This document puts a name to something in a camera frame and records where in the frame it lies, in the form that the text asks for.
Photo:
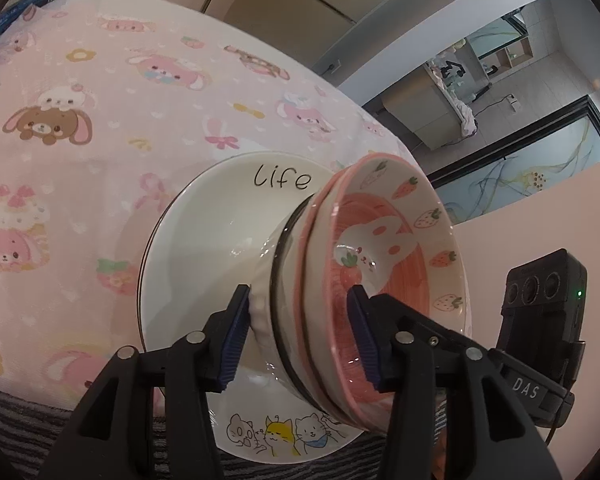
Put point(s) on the white cloth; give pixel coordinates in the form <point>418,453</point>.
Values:
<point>466,117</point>

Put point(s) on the pink printed tablecloth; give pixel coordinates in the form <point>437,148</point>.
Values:
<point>80,60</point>

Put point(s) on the white bowl with dark rim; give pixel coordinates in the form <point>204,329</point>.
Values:
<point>267,285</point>

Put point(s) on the beige sink cabinet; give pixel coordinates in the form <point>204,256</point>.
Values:
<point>420,105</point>

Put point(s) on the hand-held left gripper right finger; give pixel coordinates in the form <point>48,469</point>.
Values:
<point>362,340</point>

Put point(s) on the pink strawberry bowl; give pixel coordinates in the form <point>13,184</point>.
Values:
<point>312,280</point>
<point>395,260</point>

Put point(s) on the mirror cabinet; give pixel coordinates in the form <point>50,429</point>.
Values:
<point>500,42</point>

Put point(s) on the frosted glass door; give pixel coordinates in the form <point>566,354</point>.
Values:
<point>525,165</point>

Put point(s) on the white cartoon plate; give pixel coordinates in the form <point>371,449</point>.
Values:
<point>220,220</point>

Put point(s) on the white wall socket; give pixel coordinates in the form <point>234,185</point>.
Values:
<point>514,103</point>
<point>333,66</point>

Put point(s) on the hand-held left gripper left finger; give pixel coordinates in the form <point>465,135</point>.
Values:
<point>235,340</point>

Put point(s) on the black faucet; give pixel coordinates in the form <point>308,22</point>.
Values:
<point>452,69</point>

